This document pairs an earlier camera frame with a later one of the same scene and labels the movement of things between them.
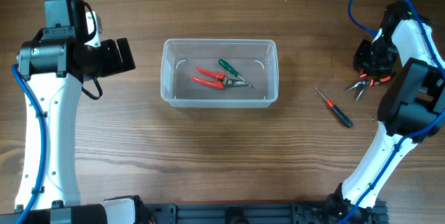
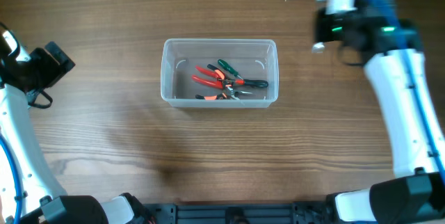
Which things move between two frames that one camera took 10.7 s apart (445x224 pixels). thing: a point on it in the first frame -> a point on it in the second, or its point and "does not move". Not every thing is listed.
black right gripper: [373, 66] -> [325, 29]
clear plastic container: [254, 60] does not move
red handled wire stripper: [220, 81] does not move
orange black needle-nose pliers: [386, 78] -> [229, 92]
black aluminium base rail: [249, 213] does not move
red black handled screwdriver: [336, 110] -> [252, 83]
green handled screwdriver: [229, 67] does not move
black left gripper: [108, 57] -> [55, 61]
